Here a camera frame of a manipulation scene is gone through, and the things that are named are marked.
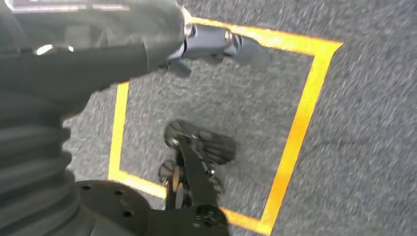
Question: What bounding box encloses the black ribbed robot foot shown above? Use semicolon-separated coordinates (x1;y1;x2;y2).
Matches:
163;119;237;166

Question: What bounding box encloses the yellow floor tape square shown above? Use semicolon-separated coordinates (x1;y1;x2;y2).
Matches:
107;16;344;236

